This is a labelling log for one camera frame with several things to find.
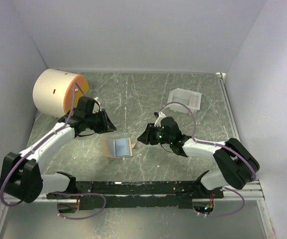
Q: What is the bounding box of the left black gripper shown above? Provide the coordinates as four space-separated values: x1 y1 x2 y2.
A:
85 108 116 134

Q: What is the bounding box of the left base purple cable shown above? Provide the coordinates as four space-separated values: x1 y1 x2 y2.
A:
51 192 107 220

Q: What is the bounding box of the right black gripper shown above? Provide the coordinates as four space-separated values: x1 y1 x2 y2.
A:
137 122 172 145

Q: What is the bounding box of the white card tray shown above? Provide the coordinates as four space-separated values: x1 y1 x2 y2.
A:
167 88 202 115

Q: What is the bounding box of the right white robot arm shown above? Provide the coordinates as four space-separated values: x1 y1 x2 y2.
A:
137 117 260 198

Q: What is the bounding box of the cream cylinder with orange face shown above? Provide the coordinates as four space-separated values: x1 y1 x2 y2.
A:
32 69 90 118

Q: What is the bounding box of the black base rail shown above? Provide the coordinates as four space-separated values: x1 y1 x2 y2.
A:
46 180 225 210

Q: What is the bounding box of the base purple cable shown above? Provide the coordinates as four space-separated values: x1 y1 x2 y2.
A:
196 186 246 218
51 192 107 220

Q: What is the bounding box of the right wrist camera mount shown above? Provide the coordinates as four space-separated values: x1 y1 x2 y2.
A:
154 111 167 127

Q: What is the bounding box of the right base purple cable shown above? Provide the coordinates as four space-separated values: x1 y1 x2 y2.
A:
196 186 246 218

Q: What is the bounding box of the beige leather card holder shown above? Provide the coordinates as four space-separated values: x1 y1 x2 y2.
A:
102 137 136 158

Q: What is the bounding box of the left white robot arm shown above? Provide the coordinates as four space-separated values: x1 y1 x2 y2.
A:
0 96 116 204

